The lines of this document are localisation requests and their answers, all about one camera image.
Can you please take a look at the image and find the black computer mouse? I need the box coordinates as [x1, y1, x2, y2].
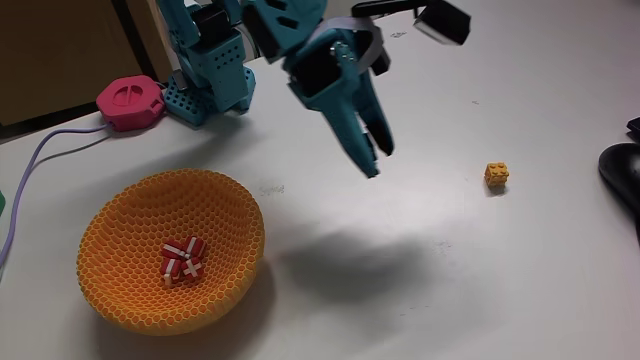
[598, 142, 640, 236]

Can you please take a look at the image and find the lilac cable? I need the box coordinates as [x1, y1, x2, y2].
[0, 123, 110, 271]

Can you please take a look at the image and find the black camera box with mount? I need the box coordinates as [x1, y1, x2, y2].
[351, 0, 472, 76]

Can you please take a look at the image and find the yellow honeycomb basket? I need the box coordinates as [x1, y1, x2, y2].
[75, 168, 266, 337]

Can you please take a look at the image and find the red white cube piece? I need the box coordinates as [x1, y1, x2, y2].
[179, 256, 205, 280]
[159, 258, 182, 287]
[182, 235, 207, 259]
[161, 241, 187, 261]

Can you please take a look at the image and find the yellow studded cube piece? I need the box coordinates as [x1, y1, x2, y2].
[483, 161, 510, 188]

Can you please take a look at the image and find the pink hexagonal box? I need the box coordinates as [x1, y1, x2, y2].
[95, 74, 166, 133]

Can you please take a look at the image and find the brown wooden cabinet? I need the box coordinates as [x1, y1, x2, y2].
[0, 0, 174, 127]

